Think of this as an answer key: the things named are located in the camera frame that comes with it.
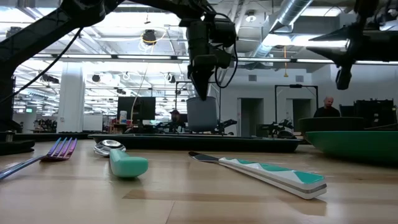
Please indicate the green plate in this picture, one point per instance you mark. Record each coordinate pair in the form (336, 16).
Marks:
(357, 146)

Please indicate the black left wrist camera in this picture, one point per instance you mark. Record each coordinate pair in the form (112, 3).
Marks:
(225, 31)

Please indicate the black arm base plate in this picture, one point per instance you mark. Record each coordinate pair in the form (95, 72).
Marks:
(15, 147)

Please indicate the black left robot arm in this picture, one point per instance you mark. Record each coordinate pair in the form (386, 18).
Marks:
(37, 34)

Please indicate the black rig frame stand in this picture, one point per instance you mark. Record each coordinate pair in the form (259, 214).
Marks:
(295, 86)

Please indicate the black aluminium table frame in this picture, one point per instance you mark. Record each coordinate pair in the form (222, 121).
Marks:
(53, 136)

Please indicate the black stacked crates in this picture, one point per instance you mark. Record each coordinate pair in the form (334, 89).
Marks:
(373, 112)

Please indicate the silver ventilation duct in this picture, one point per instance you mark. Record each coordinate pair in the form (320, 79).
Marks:
(289, 12)

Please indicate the dark green plastic tray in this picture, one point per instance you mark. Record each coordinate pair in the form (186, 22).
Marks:
(192, 143)

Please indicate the white building column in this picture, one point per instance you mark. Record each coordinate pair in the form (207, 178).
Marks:
(71, 99)

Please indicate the grey mug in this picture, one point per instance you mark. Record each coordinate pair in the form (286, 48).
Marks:
(201, 116)

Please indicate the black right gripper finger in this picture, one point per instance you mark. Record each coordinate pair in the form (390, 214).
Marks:
(339, 35)
(339, 56)

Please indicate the white board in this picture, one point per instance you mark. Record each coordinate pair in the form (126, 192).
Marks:
(92, 123)

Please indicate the black computer monitor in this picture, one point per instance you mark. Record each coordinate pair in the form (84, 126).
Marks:
(136, 109)

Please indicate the person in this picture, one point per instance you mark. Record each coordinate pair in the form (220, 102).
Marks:
(327, 110)
(175, 116)

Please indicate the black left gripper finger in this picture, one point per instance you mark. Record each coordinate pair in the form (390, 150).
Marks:
(202, 84)

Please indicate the black background robot arm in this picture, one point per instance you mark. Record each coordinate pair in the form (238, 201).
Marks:
(280, 129)

